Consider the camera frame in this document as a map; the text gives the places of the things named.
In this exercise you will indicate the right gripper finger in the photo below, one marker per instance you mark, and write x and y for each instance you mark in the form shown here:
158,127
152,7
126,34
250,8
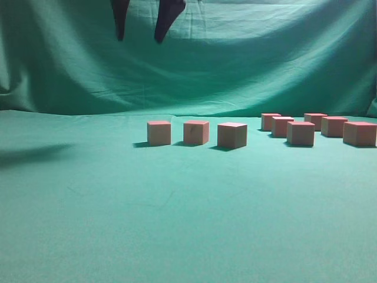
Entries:
120,8
168,11

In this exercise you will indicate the pink wooden cube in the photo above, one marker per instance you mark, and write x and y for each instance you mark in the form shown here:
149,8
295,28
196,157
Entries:
158,133
196,132

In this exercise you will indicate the left-column cube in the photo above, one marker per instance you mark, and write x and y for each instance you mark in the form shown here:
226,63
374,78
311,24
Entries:
300,133
279,126
266,120

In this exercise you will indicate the right-column cube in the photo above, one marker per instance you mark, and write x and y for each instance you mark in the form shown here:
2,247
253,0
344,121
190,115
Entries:
359,134
315,118
332,126

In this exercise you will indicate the green cloth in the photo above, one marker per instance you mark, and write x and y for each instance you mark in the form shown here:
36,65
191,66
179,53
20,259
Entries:
85,198

